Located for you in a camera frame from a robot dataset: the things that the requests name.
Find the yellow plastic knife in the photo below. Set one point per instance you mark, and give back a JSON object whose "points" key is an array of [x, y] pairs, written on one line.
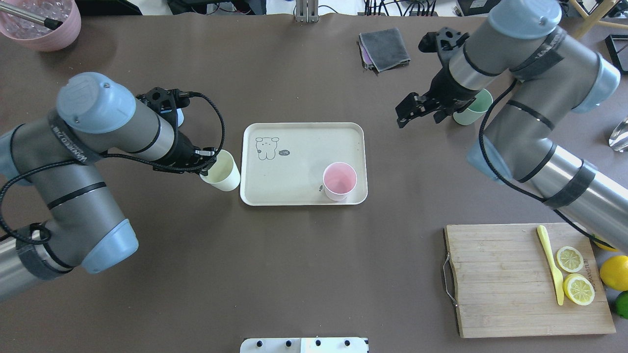
{"points": [[556, 274]]}

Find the blue cup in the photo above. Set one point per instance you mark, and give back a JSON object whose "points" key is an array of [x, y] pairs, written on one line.
{"points": [[180, 117]]}

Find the lemon slice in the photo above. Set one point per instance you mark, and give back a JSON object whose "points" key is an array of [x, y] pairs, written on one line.
{"points": [[569, 259], [578, 289]]}

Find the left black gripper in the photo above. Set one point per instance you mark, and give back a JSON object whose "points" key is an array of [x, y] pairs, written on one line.
{"points": [[182, 148]]}

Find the green cup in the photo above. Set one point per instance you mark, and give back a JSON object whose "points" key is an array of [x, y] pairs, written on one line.
{"points": [[477, 109]]}

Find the pink cup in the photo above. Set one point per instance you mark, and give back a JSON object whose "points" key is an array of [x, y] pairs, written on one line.
{"points": [[339, 179]]}

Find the grey cloth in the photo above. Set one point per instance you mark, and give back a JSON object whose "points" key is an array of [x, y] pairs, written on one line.
{"points": [[386, 48]]}

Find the pink bowl with ice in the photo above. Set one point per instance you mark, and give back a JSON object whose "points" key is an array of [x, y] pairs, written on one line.
{"points": [[40, 38]]}

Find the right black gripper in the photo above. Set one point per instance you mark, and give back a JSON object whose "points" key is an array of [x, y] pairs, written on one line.
{"points": [[449, 89]]}

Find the lemon slice upper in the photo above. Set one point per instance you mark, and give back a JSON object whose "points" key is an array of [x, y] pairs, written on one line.
{"points": [[578, 289]]}

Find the cream white cup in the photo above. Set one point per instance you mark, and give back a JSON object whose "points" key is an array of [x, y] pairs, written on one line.
{"points": [[223, 174]]}

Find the wooden cup stand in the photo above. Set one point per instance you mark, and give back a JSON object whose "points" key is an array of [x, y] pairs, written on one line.
{"points": [[595, 18]]}

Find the metal muddler in bowl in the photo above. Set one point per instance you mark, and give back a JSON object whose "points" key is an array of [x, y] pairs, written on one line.
{"points": [[47, 22]]}

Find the lemon slice lower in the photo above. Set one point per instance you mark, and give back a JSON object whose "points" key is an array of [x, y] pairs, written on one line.
{"points": [[569, 259]]}

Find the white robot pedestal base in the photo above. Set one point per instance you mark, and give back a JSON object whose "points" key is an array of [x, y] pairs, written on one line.
{"points": [[305, 345]]}

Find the beige rabbit tray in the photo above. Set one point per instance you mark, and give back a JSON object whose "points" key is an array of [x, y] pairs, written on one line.
{"points": [[283, 163]]}

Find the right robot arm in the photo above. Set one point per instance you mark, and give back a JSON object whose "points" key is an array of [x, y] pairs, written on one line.
{"points": [[553, 75]]}

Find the pink cloth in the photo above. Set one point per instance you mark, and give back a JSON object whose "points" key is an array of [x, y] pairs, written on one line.
{"points": [[365, 58]]}

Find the yellow lemon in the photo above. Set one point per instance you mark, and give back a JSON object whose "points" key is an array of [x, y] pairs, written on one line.
{"points": [[603, 244], [614, 273]]}

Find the yellow lemon upper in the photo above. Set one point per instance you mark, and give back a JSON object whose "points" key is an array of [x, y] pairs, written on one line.
{"points": [[614, 273]]}

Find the green lime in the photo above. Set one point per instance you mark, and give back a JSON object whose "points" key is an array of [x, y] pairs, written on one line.
{"points": [[621, 305]]}

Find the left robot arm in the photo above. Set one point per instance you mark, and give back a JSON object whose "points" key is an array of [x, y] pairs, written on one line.
{"points": [[94, 118]]}

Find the wooden cutting board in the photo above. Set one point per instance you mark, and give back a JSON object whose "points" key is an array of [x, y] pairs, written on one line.
{"points": [[502, 286]]}

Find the metal scoop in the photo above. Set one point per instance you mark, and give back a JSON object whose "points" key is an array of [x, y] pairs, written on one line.
{"points": [[618, 140]]}

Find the yellow lemon lower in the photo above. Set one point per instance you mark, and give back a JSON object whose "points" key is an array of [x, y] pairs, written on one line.
{"points": [[603, 244]]}

